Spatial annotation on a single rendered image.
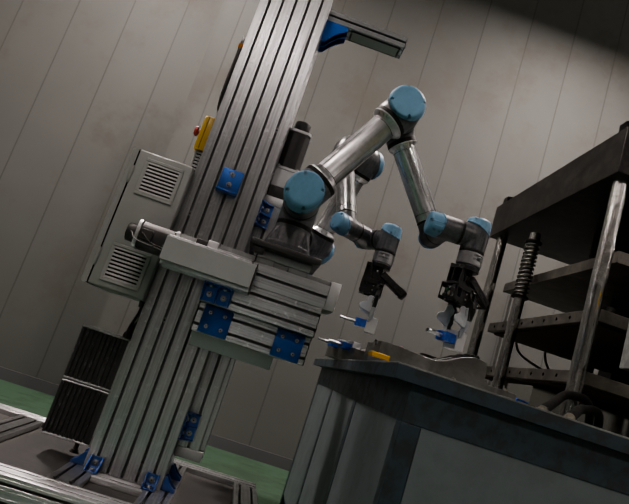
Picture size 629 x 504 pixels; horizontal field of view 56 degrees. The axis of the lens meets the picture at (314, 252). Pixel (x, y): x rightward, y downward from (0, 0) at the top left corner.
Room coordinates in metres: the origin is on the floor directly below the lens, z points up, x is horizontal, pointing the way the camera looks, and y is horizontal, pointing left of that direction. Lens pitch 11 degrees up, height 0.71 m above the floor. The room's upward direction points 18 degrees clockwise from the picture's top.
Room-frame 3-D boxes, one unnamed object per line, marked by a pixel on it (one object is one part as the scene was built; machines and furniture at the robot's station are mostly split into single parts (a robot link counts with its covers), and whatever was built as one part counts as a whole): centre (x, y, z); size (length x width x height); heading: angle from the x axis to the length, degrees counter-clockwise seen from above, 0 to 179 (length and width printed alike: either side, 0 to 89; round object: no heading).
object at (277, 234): (1.84, 0.09, 1.09); 0.15 x 0.15 x 0.10
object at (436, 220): (1.74, -0.35, 1.25); 0.11 x 0.11 x 0.08; 1
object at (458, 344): (1.71, -0.43, 0.93); 0.13 x 0.05 x 0.05; 120
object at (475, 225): (1.72, -0.45, 1.25); 0.09 x 0.08 x 0.11; 91
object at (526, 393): (2.73, -1.34, 0.87); 0.50 x 0.27 x 0.17; 92
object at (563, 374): (2.79, -1.47, 1.01); 1.10 x 0.74 x 0.05; 2
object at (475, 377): (2.16, -0.56, 0.87); 0.50 x 0.26 x 0.14; 92
